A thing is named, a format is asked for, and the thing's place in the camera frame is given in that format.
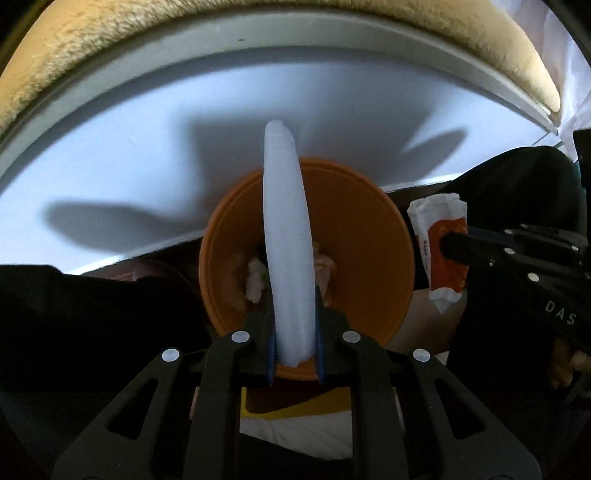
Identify person's right hand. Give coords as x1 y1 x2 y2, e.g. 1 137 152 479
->
549 339 591 391

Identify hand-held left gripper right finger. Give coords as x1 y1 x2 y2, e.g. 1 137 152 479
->
314 286 542 480

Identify yellow leaf print blanket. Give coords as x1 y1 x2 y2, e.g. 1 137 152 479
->
0 0 561 134

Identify yellow white cloth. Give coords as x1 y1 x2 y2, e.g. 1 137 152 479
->
240 388 357 462

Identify white sheet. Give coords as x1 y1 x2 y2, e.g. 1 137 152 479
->
512 0 591 139

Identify orange white snack wrapper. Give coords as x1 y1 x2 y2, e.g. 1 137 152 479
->
407 194 469 315

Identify person's dark pants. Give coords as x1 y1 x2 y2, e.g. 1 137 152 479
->
0 145 591 480

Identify white foam tube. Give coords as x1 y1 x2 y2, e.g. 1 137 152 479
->
262 120 317 368

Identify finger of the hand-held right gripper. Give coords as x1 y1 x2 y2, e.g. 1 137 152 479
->
441 232 546 289
471 225 583 254

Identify orange plastic bin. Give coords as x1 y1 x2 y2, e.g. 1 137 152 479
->
198 158 416 381

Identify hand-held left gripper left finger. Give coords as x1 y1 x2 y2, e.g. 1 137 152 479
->
52 302 278 480

